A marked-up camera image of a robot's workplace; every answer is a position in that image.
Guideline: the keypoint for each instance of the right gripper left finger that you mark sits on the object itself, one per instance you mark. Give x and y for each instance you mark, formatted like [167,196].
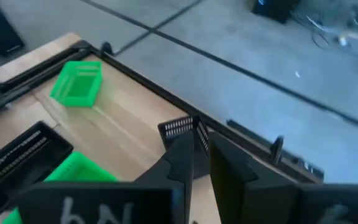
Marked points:
[182,161]

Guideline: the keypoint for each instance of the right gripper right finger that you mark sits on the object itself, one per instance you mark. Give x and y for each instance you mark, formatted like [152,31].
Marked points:
[238,186]

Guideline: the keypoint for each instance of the black plastic basket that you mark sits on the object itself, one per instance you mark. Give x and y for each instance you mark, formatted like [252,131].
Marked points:
[179,126]
[26,161]

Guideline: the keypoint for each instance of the green plastic basket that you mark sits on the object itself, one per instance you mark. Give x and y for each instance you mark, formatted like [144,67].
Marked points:
[76,84]
[79,169]

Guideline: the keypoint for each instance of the black floor object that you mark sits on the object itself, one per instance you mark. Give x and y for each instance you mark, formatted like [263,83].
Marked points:
[275,9]

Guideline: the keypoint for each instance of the black flat bracket bar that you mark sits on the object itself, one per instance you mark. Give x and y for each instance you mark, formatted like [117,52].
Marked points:
[250,135]

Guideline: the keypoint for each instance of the small black frame post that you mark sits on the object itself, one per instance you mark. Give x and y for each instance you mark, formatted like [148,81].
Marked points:
[106,49]
[277,149]

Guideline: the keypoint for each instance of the black aluminium table frame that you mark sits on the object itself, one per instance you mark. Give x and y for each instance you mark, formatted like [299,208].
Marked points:
[154,88]

